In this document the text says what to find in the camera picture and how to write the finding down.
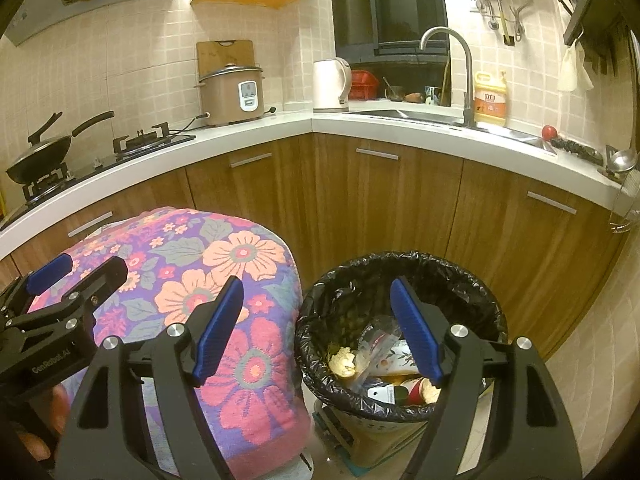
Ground dark window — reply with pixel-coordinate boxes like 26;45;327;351
327;0;451;63

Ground rice cooker power cord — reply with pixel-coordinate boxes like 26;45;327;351
165;106;278;133

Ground red plastic basket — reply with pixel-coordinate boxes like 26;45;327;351
347;70;379;101

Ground wooden cutting board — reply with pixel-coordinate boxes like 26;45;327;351
196;39;256;81

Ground black wall shelf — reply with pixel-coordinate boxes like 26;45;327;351
562;0;631;76

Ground steel kitchen sink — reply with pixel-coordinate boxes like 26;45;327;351
350;107;556;153

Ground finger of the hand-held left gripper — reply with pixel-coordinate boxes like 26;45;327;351
10;256;129;334
0;254;74;317

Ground trash bin with black bag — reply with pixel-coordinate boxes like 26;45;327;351
294;251;508;461

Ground red paper cup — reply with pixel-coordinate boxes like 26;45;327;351
402;377;441;406

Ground clear plastic bag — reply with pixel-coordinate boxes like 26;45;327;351
350;315;407;386

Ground brown rice cooker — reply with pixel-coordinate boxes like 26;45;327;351
195;62;266;127

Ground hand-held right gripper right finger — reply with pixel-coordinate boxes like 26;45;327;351
390;276;585;480

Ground wooden kitchen cabinet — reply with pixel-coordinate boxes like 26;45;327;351
0;132;626;361

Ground yellow detergent bottle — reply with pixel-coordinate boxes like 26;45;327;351
472;71;508;128

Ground black gas stove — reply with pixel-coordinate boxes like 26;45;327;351
0;122;197;221

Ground white electric kettle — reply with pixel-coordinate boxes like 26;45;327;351
312;56;353;113

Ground white carton box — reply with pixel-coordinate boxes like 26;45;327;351
367;384;397;406

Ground water heater pipes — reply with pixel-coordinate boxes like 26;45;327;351
465;0;533;46

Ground metal sink faucet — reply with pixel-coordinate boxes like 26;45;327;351
419;26;475;128

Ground black wok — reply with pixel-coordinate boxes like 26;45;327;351
5;110;116;186

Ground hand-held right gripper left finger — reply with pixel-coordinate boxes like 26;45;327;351
52;275;246;480

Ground black dish brush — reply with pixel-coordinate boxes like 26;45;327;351
550;136;604;166

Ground metal ladle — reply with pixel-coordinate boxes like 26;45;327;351
607;147;640;173

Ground metal range hood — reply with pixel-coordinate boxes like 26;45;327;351
0;0;198;48

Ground person's left hand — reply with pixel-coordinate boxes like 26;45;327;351
12;377;73;473

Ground floral printed cloth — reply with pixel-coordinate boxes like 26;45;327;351
25;206;313;478

